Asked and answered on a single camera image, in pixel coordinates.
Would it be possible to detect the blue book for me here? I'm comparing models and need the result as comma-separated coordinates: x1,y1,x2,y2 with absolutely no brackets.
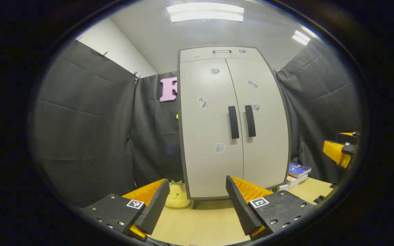
288,163,312,179

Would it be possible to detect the box sticker shoe cabinet door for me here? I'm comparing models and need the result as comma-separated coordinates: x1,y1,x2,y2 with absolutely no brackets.
225,57,290,190

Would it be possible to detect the yellow plush toy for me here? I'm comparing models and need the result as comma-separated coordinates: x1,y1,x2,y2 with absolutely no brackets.
165,180,192,208

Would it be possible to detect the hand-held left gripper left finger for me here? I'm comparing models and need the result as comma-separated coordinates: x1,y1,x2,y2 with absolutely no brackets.
80,178,171,242

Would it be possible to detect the black door handle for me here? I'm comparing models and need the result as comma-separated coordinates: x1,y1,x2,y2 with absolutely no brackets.
245,105,257,138
228,106,240,139

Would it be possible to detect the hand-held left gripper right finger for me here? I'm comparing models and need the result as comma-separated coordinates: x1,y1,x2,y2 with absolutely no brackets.
225,175,318,241

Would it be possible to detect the white book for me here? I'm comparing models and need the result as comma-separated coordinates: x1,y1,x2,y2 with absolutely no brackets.
278,182,301,191

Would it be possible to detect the tan book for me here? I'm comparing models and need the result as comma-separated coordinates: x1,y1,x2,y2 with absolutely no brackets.
286,174,309,185

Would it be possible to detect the grey double-door shoe cabinet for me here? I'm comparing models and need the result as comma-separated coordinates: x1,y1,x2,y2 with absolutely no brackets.
177,45,291,209

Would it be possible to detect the checkered sticker shoe cabinet door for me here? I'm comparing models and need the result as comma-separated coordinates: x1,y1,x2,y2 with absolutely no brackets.
180,58,245,199

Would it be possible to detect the small ceiling light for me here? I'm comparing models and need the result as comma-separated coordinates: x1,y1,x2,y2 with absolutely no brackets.
292,30,311,46

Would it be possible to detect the black backdrop cloth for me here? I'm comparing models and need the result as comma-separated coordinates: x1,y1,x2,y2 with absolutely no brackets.
35,39,362,207

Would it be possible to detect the long ceiling light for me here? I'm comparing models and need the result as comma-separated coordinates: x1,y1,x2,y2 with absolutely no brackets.
167,3,245,23

